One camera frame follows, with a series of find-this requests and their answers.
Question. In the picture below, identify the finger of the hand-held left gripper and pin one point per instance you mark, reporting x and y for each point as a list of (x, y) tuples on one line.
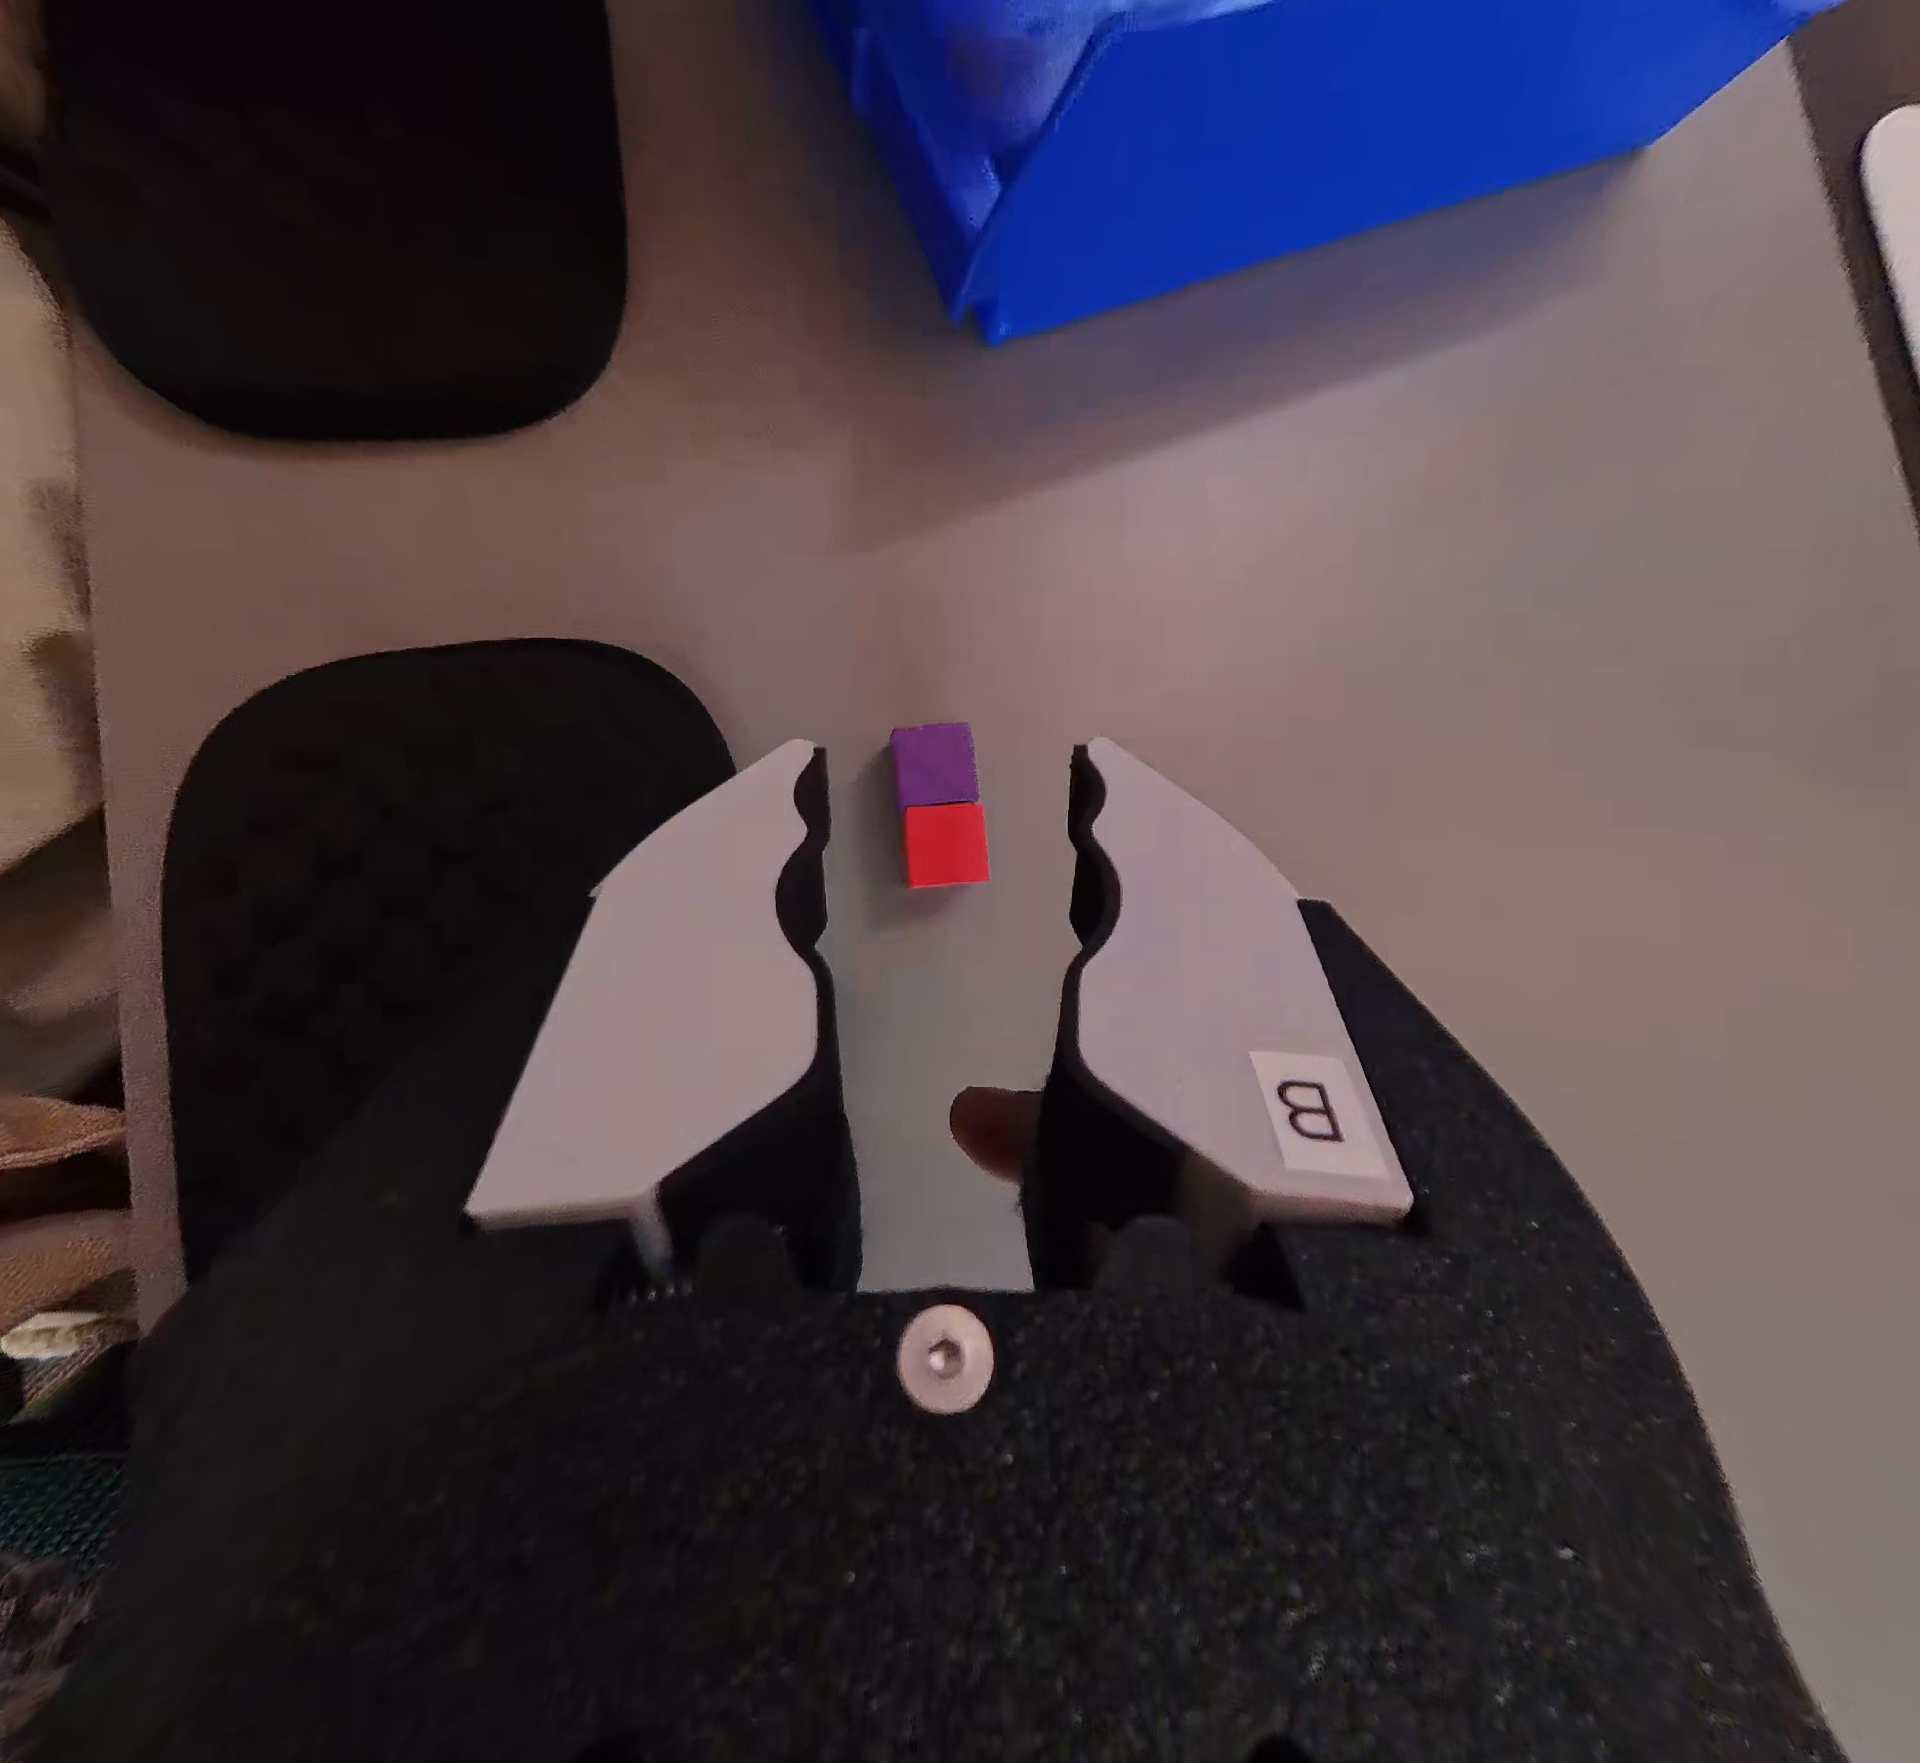
[(1009, 76)]

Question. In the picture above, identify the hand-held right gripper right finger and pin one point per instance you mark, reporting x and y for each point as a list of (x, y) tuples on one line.
[(1200, 999)]

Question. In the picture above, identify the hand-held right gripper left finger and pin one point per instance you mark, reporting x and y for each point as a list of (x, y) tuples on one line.
[(676, 1013)]

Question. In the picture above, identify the blue plastic bin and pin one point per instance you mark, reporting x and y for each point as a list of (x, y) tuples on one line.
[(1350, 143)]

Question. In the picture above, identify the red wooden cube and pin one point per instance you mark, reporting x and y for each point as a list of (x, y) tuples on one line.
[(947, 845)]

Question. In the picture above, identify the purple wooden cube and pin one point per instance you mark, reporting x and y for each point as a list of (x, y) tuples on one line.
[(933, 763)]

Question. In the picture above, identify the grey desk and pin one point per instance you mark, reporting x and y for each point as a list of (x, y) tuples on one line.
[(1424, 668)]

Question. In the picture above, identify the person's right hand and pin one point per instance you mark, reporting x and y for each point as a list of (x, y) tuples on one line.
[(992, 1135)]

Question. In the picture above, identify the black bumpy wrist pad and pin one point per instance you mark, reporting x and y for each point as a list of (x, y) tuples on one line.
[(375, 865)]

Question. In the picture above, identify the black smooth wrist pad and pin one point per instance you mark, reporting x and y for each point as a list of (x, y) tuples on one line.
[(329, 143)]

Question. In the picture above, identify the white lamp base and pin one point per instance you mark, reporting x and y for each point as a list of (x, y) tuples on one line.
[(1898, 218)]

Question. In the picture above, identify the teal mesh chair seat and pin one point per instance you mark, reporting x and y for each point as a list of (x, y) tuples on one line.
[(61, 1502)]

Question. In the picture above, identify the person's leopard print top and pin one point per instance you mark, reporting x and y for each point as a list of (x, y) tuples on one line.
[(37, 1658)]

